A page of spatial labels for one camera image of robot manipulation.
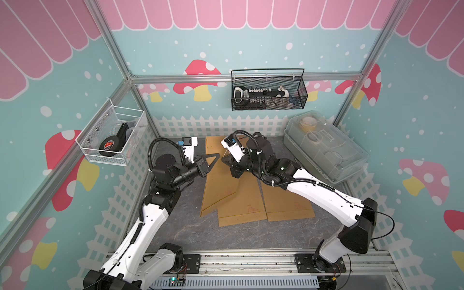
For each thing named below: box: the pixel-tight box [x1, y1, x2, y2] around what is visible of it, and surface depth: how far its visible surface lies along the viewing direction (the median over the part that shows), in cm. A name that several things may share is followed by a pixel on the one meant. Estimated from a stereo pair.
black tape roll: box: [99, 135, 122, 158], surface depth 70 cm
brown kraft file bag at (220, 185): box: [199, 135, 240, 217], surface depth 67 cm
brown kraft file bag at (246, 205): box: [216, 171, 268, 228], surface depth 92 cm
